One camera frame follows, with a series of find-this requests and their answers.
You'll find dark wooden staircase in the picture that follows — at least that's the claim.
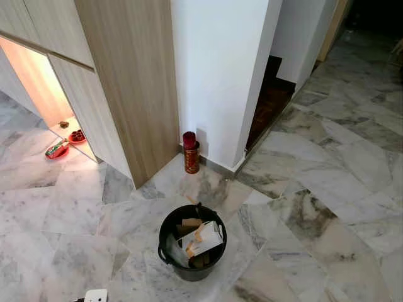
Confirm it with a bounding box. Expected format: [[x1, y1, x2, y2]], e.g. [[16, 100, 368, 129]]
[[246, 55, 297, 152]]

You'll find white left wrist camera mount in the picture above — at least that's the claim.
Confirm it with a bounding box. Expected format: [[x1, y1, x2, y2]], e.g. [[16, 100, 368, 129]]
[[84, 289, 109, 302]]

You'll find black plastic bucket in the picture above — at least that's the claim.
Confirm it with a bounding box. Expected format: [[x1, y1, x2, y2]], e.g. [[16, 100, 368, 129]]
[[157, 203, 228, 282]]

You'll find red plate with cups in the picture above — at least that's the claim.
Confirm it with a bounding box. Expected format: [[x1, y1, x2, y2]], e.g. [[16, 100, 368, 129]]
[[67, 129, 88, 145]]

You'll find red incense can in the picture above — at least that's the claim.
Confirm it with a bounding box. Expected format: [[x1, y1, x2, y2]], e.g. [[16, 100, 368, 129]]
[[182, 131, 201, 175]]

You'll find white paper box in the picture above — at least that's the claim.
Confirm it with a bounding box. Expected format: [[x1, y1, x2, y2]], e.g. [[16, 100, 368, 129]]
[[179, 220, 225, 257]]

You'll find red plate with packet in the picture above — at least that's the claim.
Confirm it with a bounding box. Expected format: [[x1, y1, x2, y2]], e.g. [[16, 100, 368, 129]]
[[45, 140, 71, 160]]

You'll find wooden door frame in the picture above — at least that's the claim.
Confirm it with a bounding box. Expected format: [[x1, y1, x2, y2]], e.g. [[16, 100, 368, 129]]
[[316, 0, 351, 62]]

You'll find brown cardboard scrap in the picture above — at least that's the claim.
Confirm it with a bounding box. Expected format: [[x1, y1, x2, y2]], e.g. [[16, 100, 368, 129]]
[[178, 217, 203, 237]]

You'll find light wooden cabinet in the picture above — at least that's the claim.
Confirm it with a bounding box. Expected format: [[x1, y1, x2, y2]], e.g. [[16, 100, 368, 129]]
[[0, 0, 181, 189]]

